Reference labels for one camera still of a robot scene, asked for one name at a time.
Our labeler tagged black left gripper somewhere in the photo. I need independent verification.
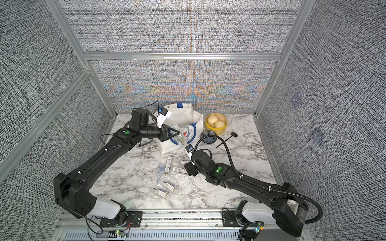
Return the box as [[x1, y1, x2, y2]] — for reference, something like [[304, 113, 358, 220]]
[[140, 124, 180, 142]]

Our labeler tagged compass case white label top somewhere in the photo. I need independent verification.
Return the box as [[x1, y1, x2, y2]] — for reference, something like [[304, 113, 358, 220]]
[[178, 160, 190, 166]]

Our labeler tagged compass case white label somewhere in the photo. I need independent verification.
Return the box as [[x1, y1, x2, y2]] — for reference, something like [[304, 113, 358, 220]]
[[172, 167, 188, 174], [178, 160, 190, 166], [164, 157, 172, 175]]

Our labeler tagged green label compass case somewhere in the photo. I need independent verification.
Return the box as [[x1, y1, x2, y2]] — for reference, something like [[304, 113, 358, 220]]
[[171, 124, 187, 147]]

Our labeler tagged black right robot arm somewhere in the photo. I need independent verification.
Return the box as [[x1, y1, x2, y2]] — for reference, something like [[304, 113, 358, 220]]
[[184, 150, 309, 237]]

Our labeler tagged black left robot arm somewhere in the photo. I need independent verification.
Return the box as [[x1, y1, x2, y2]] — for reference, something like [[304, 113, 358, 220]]
[[54, 107, 179, 227]]

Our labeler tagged upright compass case white label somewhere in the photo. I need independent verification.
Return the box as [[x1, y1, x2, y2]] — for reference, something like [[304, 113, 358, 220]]
[[164, 157, 172, 175]]

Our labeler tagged white Doraemon canvas bag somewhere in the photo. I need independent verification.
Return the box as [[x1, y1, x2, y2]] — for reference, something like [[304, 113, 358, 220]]
[[156, 102, 204, 154]]

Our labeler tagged gold label compass case upper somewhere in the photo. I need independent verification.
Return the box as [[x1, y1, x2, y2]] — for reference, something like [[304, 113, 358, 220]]
[[162, 180, 181, 194]]

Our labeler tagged gold label compass case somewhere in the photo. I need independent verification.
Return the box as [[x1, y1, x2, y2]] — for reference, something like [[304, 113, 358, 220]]
[[162, 180, 181, 194], [150, 187, 174, 200]]

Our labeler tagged blue compass clear case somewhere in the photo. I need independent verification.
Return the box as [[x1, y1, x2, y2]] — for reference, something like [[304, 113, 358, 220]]
[[155, 165, 165, 185]]

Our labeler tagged gold label compass case lower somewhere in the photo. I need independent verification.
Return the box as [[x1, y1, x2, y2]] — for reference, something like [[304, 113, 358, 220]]
[[150, 187, 174, 200]]

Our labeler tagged blue patterned ceramic bowl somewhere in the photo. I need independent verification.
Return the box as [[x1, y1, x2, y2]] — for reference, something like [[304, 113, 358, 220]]
[[200, 130, 217, 144]]

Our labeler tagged beige bun left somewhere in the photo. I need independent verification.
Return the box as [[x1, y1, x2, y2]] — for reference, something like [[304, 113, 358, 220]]
[[207, 114, 218, 124]]

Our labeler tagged beige bun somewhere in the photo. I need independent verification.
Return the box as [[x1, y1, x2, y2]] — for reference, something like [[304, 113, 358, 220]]
[[214, 119, 226, 129], [207, 114, 218, 124]]

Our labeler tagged yellow bowl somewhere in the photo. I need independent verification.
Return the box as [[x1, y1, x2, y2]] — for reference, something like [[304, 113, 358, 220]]
[[204, 113, 228, 135]]

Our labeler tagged beige bun right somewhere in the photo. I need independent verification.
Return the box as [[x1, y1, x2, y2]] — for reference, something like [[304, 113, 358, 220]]
[[214, 119, 226, 129]]

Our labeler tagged black spoon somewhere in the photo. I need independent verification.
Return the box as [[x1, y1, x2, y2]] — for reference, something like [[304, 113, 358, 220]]
[[216, 132, 238, 148]]

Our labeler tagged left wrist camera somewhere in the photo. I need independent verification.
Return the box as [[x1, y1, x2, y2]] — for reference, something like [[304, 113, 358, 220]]
[[156, 107, 171, 128]]

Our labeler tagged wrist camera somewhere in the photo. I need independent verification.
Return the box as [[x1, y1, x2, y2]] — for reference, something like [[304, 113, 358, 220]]
[[185, 144, 194, 161], [156, 107, 171, 128]]

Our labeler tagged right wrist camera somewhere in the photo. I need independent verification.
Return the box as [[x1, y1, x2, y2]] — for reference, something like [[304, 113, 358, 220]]
[[185, 144, 194, 161]]

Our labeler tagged black corrugated cable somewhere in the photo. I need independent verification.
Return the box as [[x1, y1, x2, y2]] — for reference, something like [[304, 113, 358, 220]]
[[193, 135, 323, 224]]

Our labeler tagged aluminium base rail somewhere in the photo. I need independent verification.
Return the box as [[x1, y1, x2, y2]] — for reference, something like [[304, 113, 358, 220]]
[[54, 209, 308, 241]]

